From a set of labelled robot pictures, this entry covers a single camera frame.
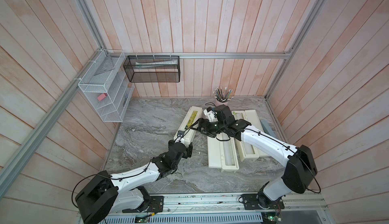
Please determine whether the cream dispenser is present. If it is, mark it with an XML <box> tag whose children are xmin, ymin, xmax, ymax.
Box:
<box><xmin>219</xmin><ymin>139</ymin><xmax>240</xmax><ymax>172</ymax></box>
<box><xmin>174</xmin><ymin>106</ymin><xmax>203</xmax><ymax>146</ymax></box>

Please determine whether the bundle of pencils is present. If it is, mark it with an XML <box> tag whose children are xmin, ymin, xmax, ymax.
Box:
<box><xmin>213</xmin><ymin>87</ymin><xmax>233</xmax><ymax>103</ymax></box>

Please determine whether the pink eraser block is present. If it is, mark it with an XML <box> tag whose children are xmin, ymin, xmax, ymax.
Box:
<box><xmin>97</xmin><ymin>93</ymin><xmax>107</xmax><ymax>101</ymax></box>

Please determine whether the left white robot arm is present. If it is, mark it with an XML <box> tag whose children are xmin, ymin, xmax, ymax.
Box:
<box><xmin>72</xmin><ymin>140</ymin><xmax>193</xmax><ymax>224</ymax></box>

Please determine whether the black wire basket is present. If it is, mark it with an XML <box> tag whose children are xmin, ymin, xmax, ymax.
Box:
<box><xmin>123</xmin><ymin>55</ymin><xmax>181</xmax><ymax>83</ymax></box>

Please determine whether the blue stapler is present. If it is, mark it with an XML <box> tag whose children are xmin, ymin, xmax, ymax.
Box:
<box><xmin>260</xmin><ymin>119</ymin><xmax>277</xmax><ymax>138</ymax></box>

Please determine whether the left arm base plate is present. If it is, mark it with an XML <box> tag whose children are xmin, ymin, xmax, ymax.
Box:
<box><xmin>122</xmin><ymin>196</ymin><xmax>164</xmax><ymax>214</ymax></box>

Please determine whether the aluminium front rail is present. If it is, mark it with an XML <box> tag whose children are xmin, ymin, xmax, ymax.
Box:
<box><xmin>101</xmin><ymin>190</ymin><xmax>329</xmax><ymax>222</ymax></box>

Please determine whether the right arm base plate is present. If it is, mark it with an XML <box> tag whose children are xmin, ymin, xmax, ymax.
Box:
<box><xmin>238</xmin><ymin>194</ymin><xmax>285</xmax><ymax>210</ymax></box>

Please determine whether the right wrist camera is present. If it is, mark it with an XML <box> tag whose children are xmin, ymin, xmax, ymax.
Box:
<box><xmin>203</xmin><ymin>107</ymin><xmax>217</xmax><ymax>122</ymax></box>

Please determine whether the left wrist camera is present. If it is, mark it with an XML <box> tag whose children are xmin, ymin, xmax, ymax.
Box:
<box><xmin>177</xmin><ymin>130</ymin><xmax>185</xmax><ymax>137</ymax></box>

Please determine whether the white wire shelf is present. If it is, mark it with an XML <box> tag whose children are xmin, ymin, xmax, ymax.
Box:
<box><xmin>78</xmin><ymin>49</ymin><xmax>134</xmax><ymax>123</ymax></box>

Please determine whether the thick plastic wrap roll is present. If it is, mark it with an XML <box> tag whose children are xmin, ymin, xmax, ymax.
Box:
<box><xmin>223</xmin><ymin>141</ymin><xmax>236</xmax><ymax>167</ymax></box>

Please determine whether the cream dispenser lid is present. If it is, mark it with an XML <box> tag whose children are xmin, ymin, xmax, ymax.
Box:
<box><xmin>244</xmin><ymin>109</ymin><xmax>263</xmax><ymax>131</ymax></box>
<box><xmin>207</xmin><ymin>137</ymin><xmax>221</xmax><ymax>169</ymax></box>

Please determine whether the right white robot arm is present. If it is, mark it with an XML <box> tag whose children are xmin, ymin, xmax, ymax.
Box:
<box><xmin>191</xmin><ymin>105</ymin><xmax>318</xmax><ymax>209</ymax></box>

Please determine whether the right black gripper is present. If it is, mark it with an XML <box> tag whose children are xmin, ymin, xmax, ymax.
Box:
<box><xmin>190</xmin><ymin>119</ymin><xmax>228</xmax><ymax>138</ymax></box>

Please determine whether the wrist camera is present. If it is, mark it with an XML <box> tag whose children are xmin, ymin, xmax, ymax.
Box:
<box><xmin>177</xmin><ymin>130</ymin><xmax>185</xmax><ymax>137</ymax></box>
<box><xmin>203</xmin><ymin>107</ymin><xmax>217</xmax><ymax>122</ymax></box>

